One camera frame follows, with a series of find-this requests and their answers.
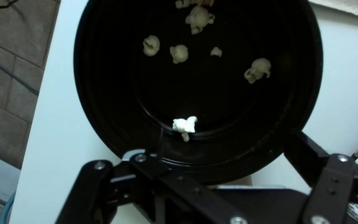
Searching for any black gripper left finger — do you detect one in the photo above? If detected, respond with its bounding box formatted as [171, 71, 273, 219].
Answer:
[56, 150, 249, 224]

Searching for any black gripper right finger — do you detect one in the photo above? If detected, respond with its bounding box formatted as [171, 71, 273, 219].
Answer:
[284, 129, 358, 224]

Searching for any white popcorn piece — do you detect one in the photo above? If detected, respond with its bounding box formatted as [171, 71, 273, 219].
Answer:
[170, 43, 191, 65]
[174, 0, 197, 10]
[211, 46, 224, 58]
[184, 4, 217, 35]
[244, 57, 273, 84]
[142, 33, 162, 57]
[172, 114, 199, 143]

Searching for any grey square pad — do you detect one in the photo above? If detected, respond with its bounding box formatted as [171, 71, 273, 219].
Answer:
[311, 0, 358, 22]

